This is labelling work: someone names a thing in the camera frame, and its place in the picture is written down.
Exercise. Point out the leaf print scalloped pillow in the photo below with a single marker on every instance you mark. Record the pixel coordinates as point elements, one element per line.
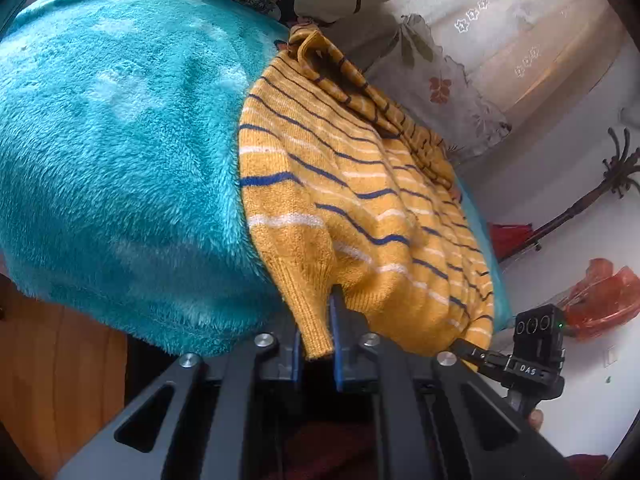
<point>445,95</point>

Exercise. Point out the person's right hand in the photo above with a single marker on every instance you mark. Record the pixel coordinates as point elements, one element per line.
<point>536,419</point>

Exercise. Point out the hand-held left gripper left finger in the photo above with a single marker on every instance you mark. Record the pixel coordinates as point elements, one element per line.
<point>297,356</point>

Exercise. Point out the red cloth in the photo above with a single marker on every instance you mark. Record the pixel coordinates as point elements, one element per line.
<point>510,240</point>

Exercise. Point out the orange plastic bag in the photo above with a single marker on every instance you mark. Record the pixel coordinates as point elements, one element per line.
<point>605,300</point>

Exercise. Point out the teal fleece blanket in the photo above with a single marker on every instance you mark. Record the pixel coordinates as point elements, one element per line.
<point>120,160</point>

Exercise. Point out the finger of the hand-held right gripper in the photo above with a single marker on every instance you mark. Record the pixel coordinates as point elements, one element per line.
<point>482,358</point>

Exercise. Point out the white lace flower curtain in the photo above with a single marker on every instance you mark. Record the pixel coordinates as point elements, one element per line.
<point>525,30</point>

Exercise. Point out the dark wooden coat rack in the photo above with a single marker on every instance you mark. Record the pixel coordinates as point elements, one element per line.
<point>590,200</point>

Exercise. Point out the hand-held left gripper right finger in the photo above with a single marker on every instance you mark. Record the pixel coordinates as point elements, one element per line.
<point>339,355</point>

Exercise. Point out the dark red clothing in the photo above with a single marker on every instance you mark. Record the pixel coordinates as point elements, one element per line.
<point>325,452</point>

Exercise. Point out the yellow striped knit sweater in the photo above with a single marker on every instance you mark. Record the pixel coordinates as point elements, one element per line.
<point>370,210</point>

